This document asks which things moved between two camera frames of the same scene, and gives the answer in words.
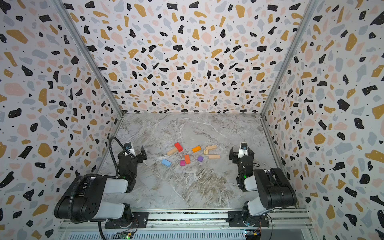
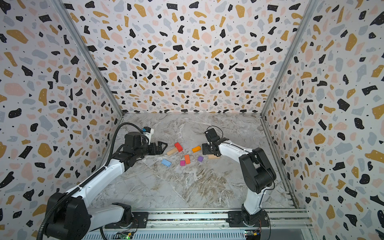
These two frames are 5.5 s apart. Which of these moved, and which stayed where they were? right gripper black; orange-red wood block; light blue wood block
Moved: right gripper black
Stayed: light blue wood block; orange-red wood block
